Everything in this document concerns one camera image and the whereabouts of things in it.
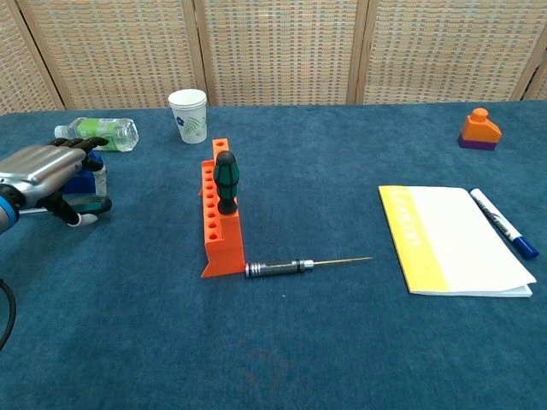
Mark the left five-finger robot hand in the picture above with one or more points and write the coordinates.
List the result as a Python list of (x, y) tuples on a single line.
[(42, 171)]

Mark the stubby green black screwdriver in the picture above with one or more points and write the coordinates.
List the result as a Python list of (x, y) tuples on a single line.
[(226, 179)]

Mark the orange screwdriver rack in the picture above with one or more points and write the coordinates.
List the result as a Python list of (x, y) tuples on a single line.
[(226, 247)]

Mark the blue studded building block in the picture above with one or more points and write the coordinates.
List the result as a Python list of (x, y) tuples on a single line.
[(81, 181)]

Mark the clear green-label water bottle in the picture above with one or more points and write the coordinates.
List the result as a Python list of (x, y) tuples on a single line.
[(115, 132)]

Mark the white floral paper cup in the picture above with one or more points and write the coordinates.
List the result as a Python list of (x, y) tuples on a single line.
[(190, 124)]

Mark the silver black precision screwdriver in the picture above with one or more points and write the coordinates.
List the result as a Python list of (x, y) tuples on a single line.
[(273, 269)]

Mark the woven wooden folding screen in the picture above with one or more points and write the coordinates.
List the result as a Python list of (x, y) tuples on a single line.
[(278, 51)]

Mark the blue felt table cover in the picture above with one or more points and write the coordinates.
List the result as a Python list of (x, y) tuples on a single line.
[(299, 341)]

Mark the yellow and white notebook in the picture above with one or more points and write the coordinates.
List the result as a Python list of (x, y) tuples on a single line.
[(461, 239)]

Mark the orange and purple block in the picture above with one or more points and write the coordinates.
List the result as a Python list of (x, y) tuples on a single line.
[(478, 130)]

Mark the white marker with blue cap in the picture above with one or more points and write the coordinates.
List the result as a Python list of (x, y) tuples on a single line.
[(495, 215)]

